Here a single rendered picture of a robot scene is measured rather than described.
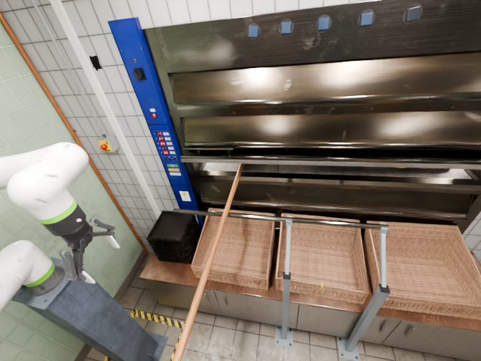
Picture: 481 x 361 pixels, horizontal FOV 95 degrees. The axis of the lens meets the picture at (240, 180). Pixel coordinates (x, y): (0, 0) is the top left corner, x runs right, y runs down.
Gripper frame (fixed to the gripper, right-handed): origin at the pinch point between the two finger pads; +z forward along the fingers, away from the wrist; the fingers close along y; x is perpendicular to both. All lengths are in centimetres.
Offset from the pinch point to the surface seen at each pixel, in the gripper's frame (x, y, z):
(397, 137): 120, -89, -3
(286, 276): 65, -31, 52
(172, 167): -21, -88, 23
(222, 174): 15, -92, 31
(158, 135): -23, -88, -3
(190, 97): 5, -90, -27
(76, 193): -95, -66, 35
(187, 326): 28.0, 7.2, 27.1
